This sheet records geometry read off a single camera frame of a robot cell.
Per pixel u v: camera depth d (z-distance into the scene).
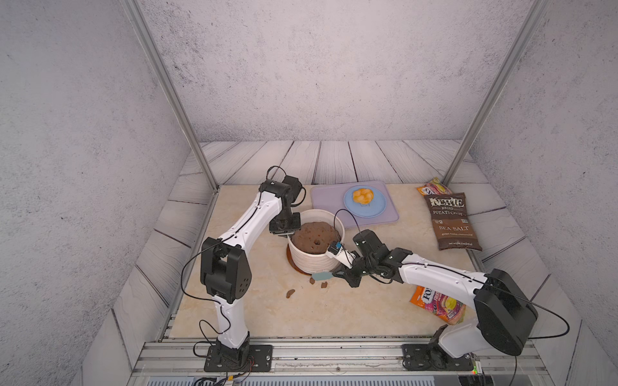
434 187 1.16
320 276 0.82
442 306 0.81
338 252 0.72
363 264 0.70
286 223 0.75
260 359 0.73
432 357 0.64
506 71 0.82
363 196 1.12
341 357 0.74
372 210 1.10
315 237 0.89
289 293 0.87
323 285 0.89
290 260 0.92
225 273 0.49
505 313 0.42
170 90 0.87
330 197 1.19
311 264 0.85
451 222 1.05
